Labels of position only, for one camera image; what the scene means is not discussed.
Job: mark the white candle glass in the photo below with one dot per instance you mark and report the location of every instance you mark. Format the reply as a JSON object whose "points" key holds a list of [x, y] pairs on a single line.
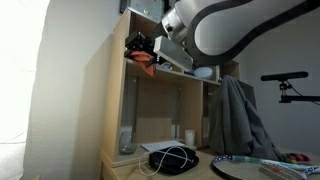
{"points": [[189, 137]]}

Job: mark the black framed picture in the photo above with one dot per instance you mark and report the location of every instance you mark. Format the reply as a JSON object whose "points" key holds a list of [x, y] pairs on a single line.
{"points": [[143, 8]]}

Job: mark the orange ball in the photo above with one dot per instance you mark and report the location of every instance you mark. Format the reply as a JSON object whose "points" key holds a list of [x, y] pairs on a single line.
{"points": [[292, 160]]}

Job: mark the orange towel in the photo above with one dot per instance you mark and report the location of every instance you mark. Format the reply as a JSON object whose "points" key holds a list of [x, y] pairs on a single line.
{"points": [[143, 56]]}

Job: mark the green ball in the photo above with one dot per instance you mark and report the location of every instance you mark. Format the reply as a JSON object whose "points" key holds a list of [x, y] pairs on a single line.
{"points": [[285, 156]]}

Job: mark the light wooden shelf unit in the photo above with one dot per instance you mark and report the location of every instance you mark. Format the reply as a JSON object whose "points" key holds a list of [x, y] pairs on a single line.
{"points": [[115, 100]]}

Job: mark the tall clear glass vase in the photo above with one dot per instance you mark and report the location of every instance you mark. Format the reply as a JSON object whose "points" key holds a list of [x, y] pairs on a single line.
{"points": [[129, 104]]}

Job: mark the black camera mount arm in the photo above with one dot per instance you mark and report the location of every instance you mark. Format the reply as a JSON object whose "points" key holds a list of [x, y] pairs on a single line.
{"points": [[296, 98]]}

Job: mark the white keyboard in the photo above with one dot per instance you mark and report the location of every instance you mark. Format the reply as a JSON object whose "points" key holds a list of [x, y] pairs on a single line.
{"points": [[160, 145]]}

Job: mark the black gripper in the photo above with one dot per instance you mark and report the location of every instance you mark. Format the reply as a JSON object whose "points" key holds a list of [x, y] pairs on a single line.
{"points": [[140, 41]]}

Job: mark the white round bowl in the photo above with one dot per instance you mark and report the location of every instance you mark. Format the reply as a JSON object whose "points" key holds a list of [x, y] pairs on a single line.
{"points": [[203, 72]]}

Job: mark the white blue teal tennis racket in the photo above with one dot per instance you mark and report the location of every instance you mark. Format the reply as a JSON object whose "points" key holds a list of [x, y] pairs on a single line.
{"points": [[233, 159]]}

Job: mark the white grey wrist camera box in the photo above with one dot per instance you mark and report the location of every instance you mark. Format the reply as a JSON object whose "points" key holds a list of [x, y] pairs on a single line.
{"points": [[173, 53]]}

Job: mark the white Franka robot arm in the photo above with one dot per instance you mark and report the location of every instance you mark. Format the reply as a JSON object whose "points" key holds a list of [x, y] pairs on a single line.
{"points": [[233, 30]]}

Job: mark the black bar camera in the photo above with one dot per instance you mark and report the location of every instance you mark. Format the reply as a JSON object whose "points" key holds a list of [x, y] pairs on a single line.
{"points": [[283, 76]]}

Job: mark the grey cloth blanket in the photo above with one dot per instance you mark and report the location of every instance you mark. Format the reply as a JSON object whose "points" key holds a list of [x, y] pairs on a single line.
{"points": [[233, 126]]}

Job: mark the dark grey chair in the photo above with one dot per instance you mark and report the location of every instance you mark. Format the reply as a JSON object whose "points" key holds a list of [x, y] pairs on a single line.
{"points": [[248, 94]]}

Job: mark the red ball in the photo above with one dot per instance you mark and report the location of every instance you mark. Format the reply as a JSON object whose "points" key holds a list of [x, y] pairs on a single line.
{"points": [[302, 157]]}

